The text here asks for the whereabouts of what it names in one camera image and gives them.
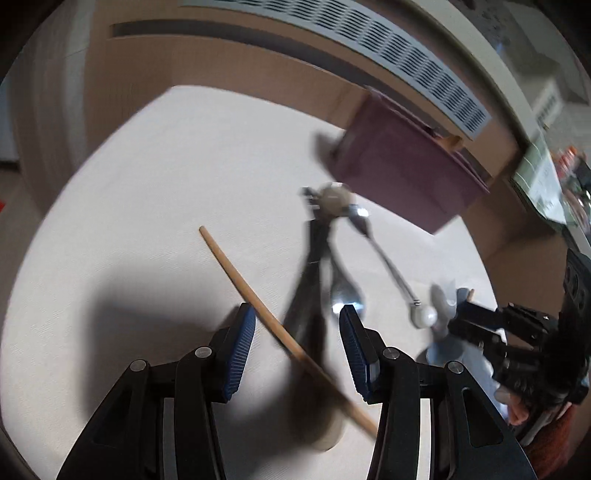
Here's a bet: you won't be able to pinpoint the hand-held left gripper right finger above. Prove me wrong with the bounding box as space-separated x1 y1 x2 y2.
338 307 539 480

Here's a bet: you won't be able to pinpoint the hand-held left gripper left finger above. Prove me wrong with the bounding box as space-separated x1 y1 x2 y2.
55 302 257 480

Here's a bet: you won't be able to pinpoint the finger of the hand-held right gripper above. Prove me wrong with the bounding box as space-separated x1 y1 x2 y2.
455 300 507 330
448 320 508 371

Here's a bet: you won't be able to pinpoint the plain metal spoon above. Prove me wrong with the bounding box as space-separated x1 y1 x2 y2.
325 244 366 324

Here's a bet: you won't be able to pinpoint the wooden chopstick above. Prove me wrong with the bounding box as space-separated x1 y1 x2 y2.
198 225 379 437

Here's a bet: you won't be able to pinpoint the metal spoon with white end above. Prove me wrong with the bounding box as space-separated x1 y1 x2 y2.
348 205 438 329

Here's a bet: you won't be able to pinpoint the black handled kitchen tool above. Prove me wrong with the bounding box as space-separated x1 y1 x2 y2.
281 182 354 365

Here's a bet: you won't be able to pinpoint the purple utensil container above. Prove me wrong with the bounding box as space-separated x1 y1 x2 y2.
330 88 492 234

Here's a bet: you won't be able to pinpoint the person's right hand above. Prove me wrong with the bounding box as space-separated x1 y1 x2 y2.
495 387 533 428

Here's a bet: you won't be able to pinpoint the beige round object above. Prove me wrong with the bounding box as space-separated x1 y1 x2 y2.
308 415 348 453

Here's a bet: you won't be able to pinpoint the green and white box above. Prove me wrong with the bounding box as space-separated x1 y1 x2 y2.
510 134 571 227

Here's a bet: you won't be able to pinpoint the colourful packages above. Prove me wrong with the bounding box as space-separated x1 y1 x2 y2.
556 145 591 222

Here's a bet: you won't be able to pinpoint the white window ledge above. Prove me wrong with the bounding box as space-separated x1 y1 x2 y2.
406 0 541 148

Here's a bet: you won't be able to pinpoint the grey vent grille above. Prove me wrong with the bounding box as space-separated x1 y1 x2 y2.
180 0 492 139

